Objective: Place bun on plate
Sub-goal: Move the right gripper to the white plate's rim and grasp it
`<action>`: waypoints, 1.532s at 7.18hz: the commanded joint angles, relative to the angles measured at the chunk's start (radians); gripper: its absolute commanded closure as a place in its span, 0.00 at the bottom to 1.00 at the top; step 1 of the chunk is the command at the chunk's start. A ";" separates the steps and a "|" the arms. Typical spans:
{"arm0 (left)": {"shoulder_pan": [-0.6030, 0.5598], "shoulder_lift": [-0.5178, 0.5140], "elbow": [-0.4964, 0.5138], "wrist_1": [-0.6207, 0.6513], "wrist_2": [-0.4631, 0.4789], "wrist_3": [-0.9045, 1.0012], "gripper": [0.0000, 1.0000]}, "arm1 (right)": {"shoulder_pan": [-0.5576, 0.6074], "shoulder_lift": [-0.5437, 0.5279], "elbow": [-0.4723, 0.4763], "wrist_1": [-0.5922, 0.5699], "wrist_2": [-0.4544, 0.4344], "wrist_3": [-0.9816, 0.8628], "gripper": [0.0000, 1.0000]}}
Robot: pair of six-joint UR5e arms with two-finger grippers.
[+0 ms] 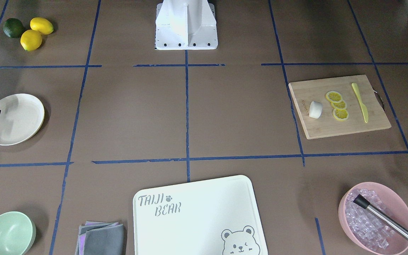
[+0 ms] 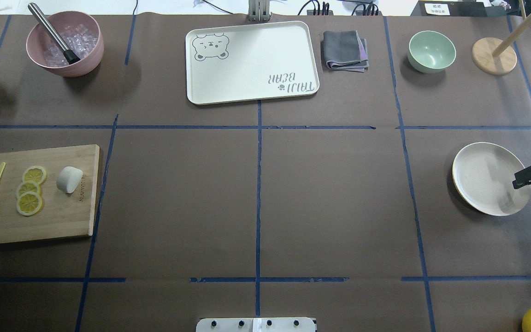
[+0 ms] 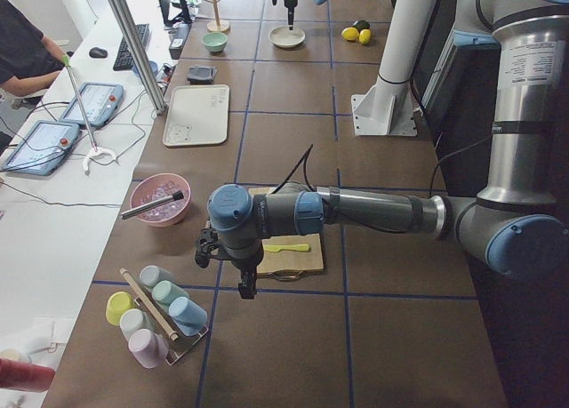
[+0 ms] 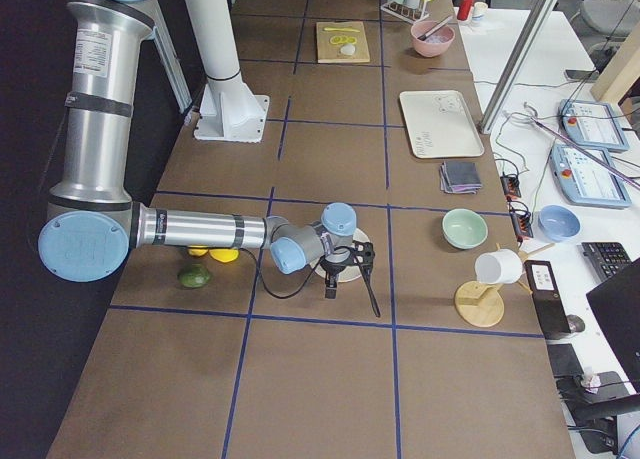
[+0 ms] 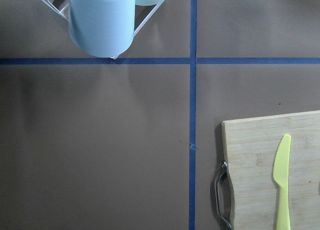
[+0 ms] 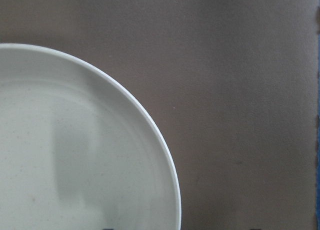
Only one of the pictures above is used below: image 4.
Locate yellow plastic knife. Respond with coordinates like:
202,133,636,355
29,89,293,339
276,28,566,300
323,26,361,33

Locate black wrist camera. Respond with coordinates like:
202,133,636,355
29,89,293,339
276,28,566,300
352,240,375,269

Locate white mug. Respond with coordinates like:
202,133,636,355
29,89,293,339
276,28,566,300
474,249,523,284

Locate teach pendant far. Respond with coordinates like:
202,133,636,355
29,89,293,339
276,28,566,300
558,99,630,153

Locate yellow lemon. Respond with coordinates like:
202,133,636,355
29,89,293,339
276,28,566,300
187,247,209,257
208,248,239,264

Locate pink bowl with ice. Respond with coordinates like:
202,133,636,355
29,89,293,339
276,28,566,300
410,20,456,58

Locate yellow lemon upper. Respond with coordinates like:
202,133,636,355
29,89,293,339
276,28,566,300
208,248,239,264

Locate cream round plate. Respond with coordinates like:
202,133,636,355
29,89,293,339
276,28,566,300
311,228,373,287

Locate green lime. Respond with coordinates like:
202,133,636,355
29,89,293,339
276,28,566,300
177,263,211,289

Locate blue bowl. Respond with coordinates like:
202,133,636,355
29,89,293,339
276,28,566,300
538,205,581,242

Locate reacher grabber stick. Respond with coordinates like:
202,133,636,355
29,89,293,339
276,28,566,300
525,103,639,189

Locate wooden cutting board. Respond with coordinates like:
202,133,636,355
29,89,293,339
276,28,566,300
316,21,370,64

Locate yellow lemon lower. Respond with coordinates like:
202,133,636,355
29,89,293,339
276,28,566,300
187,247,209,257

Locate black keyboard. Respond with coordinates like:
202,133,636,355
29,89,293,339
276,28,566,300
581,242,632,284

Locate teach pendant near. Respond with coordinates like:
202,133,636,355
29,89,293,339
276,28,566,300
550,144,631,209

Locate black phone stand box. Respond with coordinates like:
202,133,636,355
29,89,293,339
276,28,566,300
524,260,571,340

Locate grey purple folded cloths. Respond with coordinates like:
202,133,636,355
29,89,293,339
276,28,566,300
440,161,483,194

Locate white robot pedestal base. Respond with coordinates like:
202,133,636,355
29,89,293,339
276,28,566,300
185,0,270,143

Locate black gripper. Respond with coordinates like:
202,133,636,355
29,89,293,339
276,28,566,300
319,257,349,299

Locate green bowl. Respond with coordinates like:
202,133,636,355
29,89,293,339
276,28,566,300
442,208,488,250

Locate wooden mug stand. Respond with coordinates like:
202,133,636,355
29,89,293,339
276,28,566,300
454,243,554,328

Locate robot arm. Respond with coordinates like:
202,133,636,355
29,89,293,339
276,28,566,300
38,0,359,297

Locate aluminium frame post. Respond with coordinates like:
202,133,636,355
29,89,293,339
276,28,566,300
478,0,557,134

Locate white bear tray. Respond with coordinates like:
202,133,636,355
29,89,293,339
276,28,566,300
399,90,484,159

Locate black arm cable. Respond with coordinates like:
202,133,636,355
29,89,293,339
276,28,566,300
238,246,381,319

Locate teach pendant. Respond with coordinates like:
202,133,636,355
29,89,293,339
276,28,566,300
550,144,631,209
558,99,630,153

